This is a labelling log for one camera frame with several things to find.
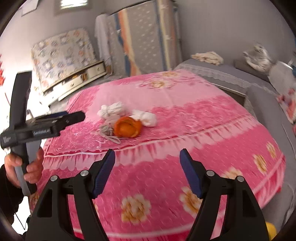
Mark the person's left hand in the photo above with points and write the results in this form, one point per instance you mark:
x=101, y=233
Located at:
x=34, y=169

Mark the grey crumpled tissue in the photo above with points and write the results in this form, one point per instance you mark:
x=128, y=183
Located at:
x=106, y=130

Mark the floral pink small cloth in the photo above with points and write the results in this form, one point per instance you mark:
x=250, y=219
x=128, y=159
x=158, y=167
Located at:
x=288, y=104

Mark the white drawer cabinet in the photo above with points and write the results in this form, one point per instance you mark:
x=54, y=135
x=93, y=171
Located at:
x=74, y=81

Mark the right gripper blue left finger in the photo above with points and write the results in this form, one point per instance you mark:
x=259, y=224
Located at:
x=101, y=175

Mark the white hanging garment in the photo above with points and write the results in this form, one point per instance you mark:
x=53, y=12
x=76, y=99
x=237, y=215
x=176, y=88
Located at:
x=101, y=34

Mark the pink floral quilt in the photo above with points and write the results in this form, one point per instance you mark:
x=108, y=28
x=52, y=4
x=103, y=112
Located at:
x=147, y=196

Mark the white tissue ball right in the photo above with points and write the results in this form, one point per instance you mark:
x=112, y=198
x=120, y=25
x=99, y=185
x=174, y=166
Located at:
x=146, y=118

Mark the grey cushion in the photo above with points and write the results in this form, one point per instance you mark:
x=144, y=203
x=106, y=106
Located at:
x=243, y=66

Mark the white tissue ball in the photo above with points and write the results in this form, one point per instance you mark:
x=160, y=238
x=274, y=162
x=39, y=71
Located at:
x=146, y=118
x=115, y=109

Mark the red wall decoration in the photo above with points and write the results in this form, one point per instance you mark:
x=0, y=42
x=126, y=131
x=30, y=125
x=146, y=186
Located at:
x=2, y=78

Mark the striped grey mattress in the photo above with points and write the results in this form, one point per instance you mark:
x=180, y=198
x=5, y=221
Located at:
x=144, y=38

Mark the cream crumpled cloth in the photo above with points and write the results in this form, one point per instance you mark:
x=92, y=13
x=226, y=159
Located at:
x=210, y=57

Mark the white tissue ball left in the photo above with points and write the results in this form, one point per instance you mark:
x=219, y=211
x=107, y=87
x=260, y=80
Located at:
x=115, y=109

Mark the white tiger plush toy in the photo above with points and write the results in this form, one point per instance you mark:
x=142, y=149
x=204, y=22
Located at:
x=258, y=58

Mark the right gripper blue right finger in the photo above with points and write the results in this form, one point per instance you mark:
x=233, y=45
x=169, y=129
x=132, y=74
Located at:
x=194, y=172

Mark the cartoon patterned mattress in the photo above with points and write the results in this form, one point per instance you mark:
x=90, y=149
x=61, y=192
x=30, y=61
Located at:
x=61, y=55

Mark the orange peel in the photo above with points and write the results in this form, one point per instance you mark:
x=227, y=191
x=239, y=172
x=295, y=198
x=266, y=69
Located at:
x=127, y=127

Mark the grey sofa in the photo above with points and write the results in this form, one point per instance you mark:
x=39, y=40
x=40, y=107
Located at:
x=259, y=98

